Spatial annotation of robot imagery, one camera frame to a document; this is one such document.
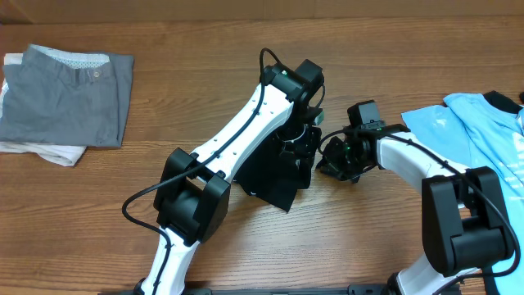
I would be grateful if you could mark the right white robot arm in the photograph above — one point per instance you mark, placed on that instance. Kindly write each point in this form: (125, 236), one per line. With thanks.
(465, 228)

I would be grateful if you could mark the light blue t-shirt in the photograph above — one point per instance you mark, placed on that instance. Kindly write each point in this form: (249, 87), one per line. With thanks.
(476, 130)

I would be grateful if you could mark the black polo shirt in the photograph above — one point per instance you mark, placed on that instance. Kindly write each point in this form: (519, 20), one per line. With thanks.
(274, 175)

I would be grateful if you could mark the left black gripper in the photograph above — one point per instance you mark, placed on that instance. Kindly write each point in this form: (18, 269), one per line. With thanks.
(306, 149)

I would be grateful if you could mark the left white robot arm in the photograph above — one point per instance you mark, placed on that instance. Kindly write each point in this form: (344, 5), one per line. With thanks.
(193, 196)

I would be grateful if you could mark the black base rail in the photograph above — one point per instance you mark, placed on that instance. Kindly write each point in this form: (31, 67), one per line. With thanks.
(278, 291)

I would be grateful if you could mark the folded white garment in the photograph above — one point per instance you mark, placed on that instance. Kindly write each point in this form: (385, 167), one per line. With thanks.
(62, 155)

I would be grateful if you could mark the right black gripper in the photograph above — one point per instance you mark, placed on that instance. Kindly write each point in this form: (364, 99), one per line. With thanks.
(336, 160)

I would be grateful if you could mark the folded grey shorts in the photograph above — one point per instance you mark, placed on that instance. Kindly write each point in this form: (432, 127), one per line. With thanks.
(67, 98)

